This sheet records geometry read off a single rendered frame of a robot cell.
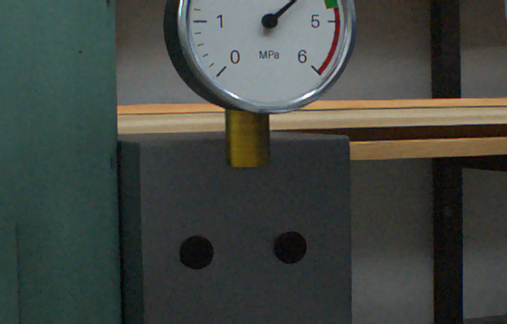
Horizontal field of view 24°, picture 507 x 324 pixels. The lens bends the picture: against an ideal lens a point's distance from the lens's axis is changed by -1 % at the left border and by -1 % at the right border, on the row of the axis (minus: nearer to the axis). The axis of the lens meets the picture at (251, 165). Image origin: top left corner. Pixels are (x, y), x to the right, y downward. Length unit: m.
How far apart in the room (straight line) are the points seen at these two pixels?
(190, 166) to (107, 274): 0.06
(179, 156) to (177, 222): 0.02
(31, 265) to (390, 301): 2.86
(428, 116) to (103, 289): 2.31
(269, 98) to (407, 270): 2.91
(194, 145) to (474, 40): 2.97
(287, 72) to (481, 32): 3.00
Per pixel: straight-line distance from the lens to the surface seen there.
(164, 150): 0.42
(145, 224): 0.42
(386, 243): 3.26
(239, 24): 0.40
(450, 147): 2.76
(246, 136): 0.42
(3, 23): 0.45
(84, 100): 0.45
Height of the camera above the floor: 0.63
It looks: 3 degrees down
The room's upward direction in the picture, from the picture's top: 1 degrees counter-clockwise
